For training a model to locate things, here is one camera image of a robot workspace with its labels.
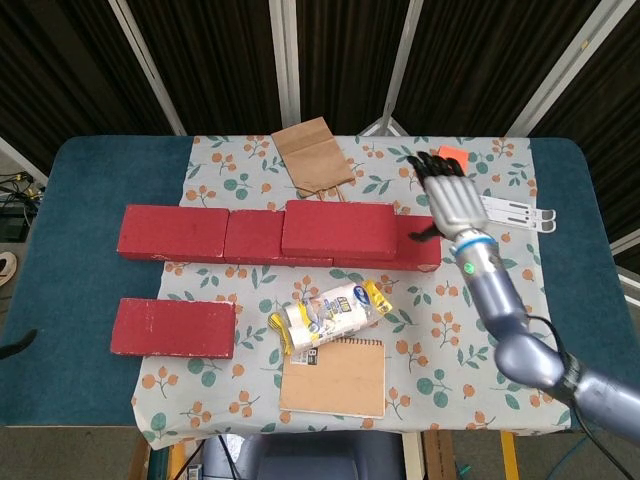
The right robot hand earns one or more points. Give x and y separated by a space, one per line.
457 200

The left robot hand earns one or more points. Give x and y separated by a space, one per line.
20 344

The orange foam cube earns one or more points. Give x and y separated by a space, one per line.
452 150

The beige slipper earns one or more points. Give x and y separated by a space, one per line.
7 267

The grey tripod stand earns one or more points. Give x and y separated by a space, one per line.
385 125

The floral print tablecloth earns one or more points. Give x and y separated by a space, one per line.
430 345

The brown paper bag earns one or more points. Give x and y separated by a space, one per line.
312 155

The plastic pack of white rolls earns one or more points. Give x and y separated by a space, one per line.
330 312

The kraft spiral notebook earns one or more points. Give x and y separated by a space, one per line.
335 380

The dark pleated curtain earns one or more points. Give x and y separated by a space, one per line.
220 60

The grey-blue robot torso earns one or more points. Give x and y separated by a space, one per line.
310 457

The white partition frame post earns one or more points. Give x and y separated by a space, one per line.
150 70
407 55
285 60
555 70

